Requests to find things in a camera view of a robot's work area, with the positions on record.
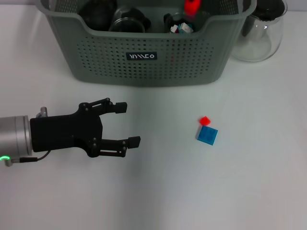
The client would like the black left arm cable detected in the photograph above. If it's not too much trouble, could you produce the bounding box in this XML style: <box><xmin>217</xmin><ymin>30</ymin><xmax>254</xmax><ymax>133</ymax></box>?
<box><xmin>4</xmin><ymin>149</ymin><xmax>51</xmax><ymax>168</ymax></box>

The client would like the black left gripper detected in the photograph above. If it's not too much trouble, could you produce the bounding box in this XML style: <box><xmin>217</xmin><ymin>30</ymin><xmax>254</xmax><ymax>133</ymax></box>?
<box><xmin>30</xmin><ymin>98</ymin><xmax>141</xmax><ymax>158</ymax></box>

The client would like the blue toy brick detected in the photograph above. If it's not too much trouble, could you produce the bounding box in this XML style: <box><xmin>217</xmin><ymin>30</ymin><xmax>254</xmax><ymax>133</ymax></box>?
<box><xmin>195</xmin><ymin>125</ymin><xmax>219</xmax><ymax>146</ymax></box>

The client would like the clear glass carafe black lid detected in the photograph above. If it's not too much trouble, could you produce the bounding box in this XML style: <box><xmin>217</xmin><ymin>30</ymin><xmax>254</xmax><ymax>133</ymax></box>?
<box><xmin>231</xmin><ymin>0</ymin><xmax>288</xmax><ymax>63</ymax></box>

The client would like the black round teapot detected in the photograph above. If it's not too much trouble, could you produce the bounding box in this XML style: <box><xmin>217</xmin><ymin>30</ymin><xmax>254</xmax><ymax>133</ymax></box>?
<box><xmin>78</xmin><ymin>0</ymin><xmax>116</xmax><ymax>31</ymax></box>

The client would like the grey-green perforated storage bin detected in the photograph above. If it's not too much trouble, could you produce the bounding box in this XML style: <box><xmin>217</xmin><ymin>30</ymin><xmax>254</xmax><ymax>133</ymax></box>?
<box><xmin>35</xmin><ymin>0</ymin><xmax>257</xmax><ymax>87</ymax></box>

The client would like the orange-red slope brick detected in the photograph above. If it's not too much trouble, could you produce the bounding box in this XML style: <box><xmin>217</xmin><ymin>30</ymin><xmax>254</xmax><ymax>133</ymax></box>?
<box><xmin>184</xmin><ymin>0</ymin><xmax>201</xmax><ymax>15</ymax></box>

